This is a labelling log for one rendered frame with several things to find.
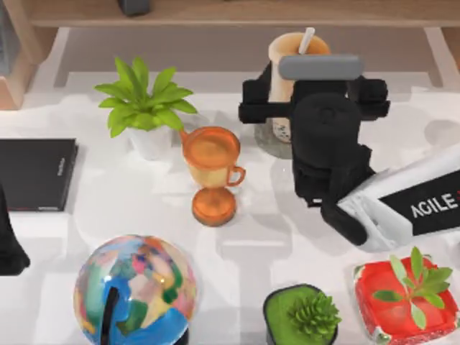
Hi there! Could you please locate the milk tea cup with straw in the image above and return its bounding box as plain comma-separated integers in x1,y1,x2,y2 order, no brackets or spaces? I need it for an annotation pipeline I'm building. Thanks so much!
268,27,332,145

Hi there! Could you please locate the grey round coaster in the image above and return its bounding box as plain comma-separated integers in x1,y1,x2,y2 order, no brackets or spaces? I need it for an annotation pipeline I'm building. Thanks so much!
254,123,296,160

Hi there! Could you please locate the orange trophy cup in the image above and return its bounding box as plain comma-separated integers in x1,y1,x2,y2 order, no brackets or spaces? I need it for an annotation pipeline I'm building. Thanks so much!
179,126,247,228

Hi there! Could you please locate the wooden shelf unit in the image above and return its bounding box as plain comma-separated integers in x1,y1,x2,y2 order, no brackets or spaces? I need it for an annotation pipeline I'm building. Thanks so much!
0,0,460,111

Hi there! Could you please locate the green plant in white pot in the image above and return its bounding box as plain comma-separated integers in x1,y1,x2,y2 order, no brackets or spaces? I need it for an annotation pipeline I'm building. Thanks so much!
93,56,199,161

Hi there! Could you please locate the dark grey box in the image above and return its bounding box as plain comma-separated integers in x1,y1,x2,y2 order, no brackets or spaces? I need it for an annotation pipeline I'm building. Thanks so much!
117,0,152,17

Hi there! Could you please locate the green plant in red pot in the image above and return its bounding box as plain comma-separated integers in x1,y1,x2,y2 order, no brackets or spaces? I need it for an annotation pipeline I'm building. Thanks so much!
352,246,455,343

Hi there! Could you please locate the colourful globe on black stand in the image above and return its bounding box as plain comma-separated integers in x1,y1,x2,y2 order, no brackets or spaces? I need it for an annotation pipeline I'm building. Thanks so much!
73,234,198,345

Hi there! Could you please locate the succulent in green pot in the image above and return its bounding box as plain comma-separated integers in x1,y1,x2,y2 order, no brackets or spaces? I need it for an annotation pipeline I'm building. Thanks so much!
262,283,343,345

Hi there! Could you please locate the black book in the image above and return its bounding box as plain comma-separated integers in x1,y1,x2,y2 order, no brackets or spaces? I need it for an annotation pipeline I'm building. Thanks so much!
0,137,78,213

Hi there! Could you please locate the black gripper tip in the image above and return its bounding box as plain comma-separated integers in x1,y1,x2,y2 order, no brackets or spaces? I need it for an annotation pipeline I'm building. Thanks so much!
0,184,31,277

